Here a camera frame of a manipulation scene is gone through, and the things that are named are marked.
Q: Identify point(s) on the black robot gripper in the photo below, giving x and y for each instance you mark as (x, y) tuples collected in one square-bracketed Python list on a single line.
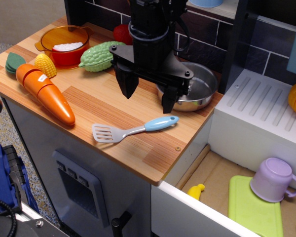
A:
[(151, 57)]

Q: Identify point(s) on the grey spatula blue handle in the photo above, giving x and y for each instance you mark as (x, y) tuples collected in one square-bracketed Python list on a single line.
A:
[(108, 134)]

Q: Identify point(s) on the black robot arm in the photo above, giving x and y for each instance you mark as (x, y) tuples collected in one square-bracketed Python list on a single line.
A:
[(145, 13)]

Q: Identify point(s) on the stainless steel pan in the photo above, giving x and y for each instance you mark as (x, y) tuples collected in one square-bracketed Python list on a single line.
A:
[(201, 89)]

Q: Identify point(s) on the green toy bitter gourd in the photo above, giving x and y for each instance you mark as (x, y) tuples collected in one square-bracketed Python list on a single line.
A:
[(98, 58)]

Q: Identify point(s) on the red toy strawberry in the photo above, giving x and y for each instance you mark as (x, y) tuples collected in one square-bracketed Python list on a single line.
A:
[(121, 34)]

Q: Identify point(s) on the red white toy slice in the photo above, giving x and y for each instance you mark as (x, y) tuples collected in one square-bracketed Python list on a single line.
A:
[(67, 54)]

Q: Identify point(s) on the orange transparent pot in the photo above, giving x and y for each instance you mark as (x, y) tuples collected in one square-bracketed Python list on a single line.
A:
[(61, 35)]

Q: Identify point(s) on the light blue bowl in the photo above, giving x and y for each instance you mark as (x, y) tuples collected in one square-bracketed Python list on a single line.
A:
[(206, 3)]

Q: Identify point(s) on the yellow toy corn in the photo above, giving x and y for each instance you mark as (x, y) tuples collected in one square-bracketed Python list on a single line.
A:
[(46, 65)]

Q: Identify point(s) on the white dish drainer block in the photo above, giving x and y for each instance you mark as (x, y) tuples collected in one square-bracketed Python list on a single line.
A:
[(253, 121)]

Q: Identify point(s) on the yellow toy piece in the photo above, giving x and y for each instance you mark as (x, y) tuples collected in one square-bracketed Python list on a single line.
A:
[(196, 191)]

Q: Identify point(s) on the orange toy carrot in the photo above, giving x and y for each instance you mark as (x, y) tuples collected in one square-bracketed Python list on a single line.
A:
[(41, 87)]

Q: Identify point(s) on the grey toy oven door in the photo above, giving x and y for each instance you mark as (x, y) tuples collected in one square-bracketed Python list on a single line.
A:
[(83, 191)]

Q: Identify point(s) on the green toy leaves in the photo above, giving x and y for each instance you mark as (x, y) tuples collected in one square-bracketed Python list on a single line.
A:
[(13, 62)]

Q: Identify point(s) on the purple plastic cup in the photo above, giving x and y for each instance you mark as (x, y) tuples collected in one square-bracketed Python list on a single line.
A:
[(274, 180)]

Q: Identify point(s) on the blue black clamp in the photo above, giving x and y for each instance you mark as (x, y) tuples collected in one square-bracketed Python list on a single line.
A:
[(14, 183)]

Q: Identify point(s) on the lime green cutting board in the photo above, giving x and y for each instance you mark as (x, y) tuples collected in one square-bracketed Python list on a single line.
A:
[(247, 209)]

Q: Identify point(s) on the black oven door handle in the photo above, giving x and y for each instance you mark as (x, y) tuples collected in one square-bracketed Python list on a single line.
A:
[(117, 224)]

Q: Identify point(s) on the grey metal base plate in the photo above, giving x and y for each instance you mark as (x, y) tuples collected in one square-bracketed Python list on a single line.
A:
[(28, 224)]

